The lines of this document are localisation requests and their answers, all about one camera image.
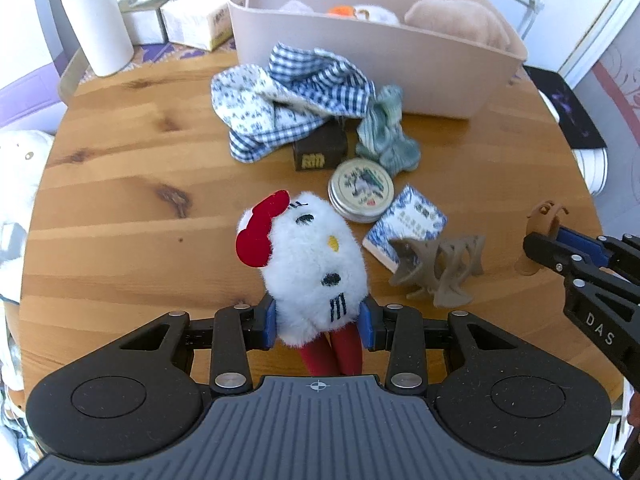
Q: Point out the round metal tin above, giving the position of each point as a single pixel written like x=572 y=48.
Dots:
x=360 y=187

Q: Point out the taupe hair claw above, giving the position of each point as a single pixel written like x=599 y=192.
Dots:
x=440 y=270

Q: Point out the white bedding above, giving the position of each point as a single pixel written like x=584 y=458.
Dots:
x=10 y=385

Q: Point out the brown hair clip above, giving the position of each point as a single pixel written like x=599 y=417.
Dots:
x=542 y=212

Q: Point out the white thermos bottle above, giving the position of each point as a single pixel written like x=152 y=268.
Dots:
x=95 y=25

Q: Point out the blue gingham cloth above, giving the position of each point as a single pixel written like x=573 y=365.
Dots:
x=320 y=72

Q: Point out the beige plastic basket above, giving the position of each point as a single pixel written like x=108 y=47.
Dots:
x=350 y=70

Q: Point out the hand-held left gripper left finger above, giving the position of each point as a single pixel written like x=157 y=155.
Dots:
x=270 y=320

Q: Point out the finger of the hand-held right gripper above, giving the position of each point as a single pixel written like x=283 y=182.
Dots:
x=582 y=247
x=550 y=250

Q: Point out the beige plush toy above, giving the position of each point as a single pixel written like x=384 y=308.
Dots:
x=455 y=25

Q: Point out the white plush cat toy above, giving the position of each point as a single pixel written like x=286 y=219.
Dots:
x=310 y=270

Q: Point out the green striped cloth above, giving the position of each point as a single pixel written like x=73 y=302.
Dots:
x=387 y=135

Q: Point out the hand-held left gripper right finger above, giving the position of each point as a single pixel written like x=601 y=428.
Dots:
x=364 y=322

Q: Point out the blue patterned small packet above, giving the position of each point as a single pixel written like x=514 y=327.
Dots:
x=410 y=215

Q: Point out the white soft tissue pack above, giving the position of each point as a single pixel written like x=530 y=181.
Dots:
x=195 y=22

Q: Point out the purple headboard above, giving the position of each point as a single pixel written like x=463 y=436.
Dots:
x=30 y=100

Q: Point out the plush mouse toy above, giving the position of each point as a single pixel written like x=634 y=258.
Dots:
x=296 y=6

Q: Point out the blue floral cloth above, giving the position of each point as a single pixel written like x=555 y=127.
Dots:
x=240 y=95

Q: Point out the dark brown small box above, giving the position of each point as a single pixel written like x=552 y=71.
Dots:
x=320 y=147

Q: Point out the gold tissue box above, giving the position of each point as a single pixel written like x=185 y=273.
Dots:
x=142 y=27

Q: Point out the wooden desktop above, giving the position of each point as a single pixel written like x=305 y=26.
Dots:
x=125 y=210

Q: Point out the white round appliance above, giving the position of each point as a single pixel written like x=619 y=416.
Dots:
x=595 y=170

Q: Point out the orange white small toy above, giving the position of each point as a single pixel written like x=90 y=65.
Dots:
x=380 y=14

